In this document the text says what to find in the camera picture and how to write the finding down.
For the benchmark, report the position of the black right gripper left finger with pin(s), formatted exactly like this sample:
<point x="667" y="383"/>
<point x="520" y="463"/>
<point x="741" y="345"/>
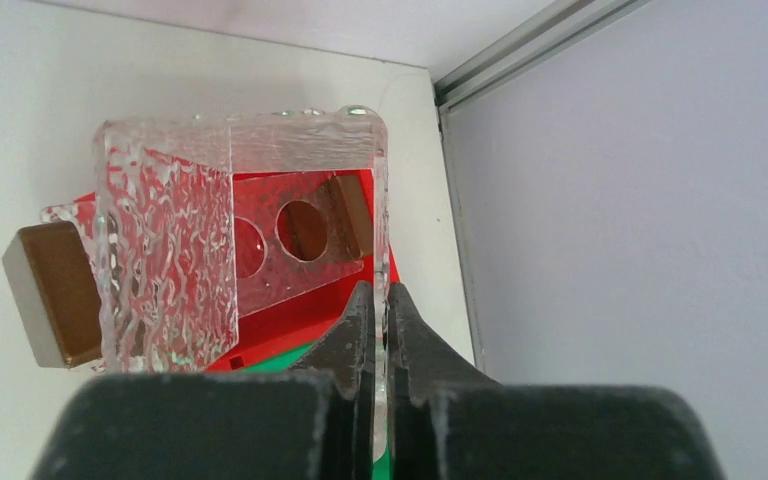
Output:
<point x="312" y="420"/>

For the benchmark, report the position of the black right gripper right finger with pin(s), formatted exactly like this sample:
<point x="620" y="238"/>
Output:
<point x="448" y="420"/>

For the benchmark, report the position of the clear textured acrylic holder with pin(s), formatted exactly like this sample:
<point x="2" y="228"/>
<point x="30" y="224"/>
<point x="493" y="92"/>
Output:
<point x="351" y="138"/>

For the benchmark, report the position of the green bin with toothbrushes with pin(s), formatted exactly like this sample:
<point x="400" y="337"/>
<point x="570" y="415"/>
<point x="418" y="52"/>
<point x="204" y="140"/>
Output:
<point x="381" y="466"/>

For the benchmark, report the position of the red storage bin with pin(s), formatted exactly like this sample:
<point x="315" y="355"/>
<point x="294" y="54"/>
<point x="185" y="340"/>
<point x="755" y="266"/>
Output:
<point x="291" y="318"/>

